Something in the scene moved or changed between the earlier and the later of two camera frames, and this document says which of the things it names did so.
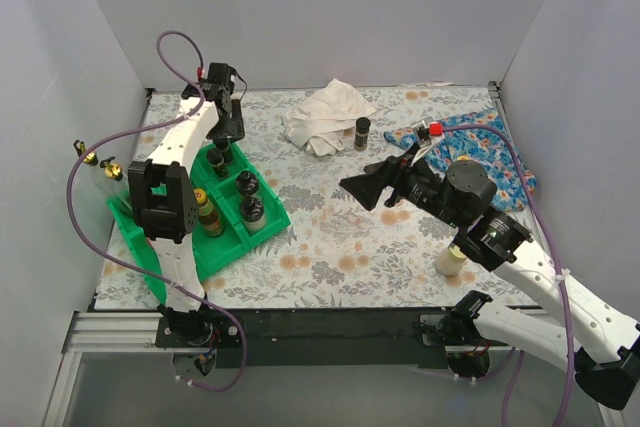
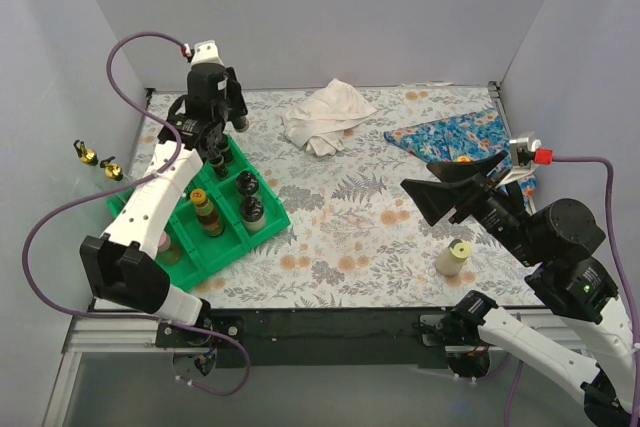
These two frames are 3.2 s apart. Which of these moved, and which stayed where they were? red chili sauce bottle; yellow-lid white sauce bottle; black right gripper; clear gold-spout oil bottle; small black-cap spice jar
Moved: black right gripper
Stayed: clear gold-spout oil bottle; small black-cap spice jar; red chili sauce bottle; yellow-lid white sauce bottle
